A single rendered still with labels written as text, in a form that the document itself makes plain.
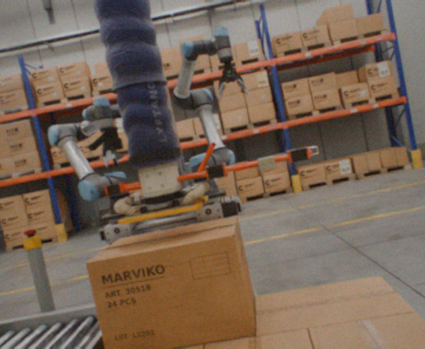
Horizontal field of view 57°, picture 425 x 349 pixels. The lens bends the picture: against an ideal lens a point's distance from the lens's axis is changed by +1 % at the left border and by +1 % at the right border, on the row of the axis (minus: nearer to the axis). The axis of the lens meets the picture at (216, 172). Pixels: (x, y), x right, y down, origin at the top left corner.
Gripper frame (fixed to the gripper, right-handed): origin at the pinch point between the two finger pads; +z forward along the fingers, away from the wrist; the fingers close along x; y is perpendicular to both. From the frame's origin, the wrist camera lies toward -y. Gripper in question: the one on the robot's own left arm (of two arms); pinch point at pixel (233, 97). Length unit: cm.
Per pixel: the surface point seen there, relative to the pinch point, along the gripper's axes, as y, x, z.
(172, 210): 51, -36, 45
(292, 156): 45, 16, 34
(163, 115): 43, -33, 6
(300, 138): -808, 202, 34
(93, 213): -802, -362, 116
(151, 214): 50, -45, 45
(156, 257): 56, -45, 61
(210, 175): 43, -19, 35
